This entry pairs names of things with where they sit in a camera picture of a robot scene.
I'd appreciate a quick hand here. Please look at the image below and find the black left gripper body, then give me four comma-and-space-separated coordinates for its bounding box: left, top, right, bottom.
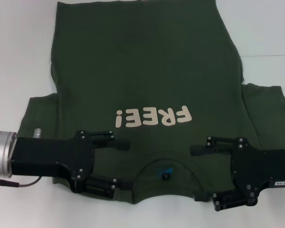
10, 130, 96, 193

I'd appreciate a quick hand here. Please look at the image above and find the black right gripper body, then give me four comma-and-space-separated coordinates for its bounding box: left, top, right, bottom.
231, 137, 285, 206

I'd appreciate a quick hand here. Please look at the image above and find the dark green FREE t-shirt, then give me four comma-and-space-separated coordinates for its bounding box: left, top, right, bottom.
16, 0, 285, 204

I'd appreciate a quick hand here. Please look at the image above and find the thin cable with plug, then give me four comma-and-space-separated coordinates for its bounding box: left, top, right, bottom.
0, 175, 43, 189

